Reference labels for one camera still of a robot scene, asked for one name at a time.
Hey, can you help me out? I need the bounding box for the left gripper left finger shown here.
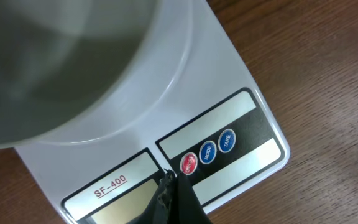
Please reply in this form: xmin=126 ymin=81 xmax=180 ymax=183
xmin=129 ymin=170 xmax=176 ymax=224

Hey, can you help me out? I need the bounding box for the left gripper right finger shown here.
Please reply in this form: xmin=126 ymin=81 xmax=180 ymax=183
xmin=170 ymin=172 xmax=212 ymax=224

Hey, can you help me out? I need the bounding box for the white digital kitchen scale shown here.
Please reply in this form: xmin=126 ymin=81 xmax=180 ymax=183
xmin=16 ymin=1 xmax=290 ymax=223

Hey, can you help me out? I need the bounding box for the white round bowl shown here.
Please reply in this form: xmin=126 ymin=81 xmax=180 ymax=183
xmin=0 ymin=0 xmax=194 ymax=149

